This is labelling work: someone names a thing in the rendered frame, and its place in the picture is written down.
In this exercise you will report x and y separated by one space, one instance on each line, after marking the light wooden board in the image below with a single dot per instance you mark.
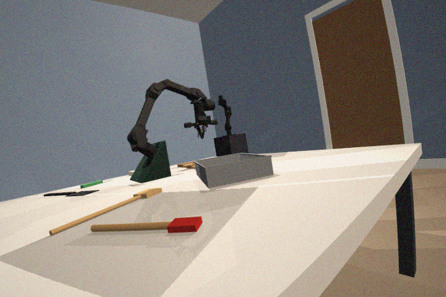
190 165

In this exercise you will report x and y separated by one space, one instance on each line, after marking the wooden stick with red block end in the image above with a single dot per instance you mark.
179 225

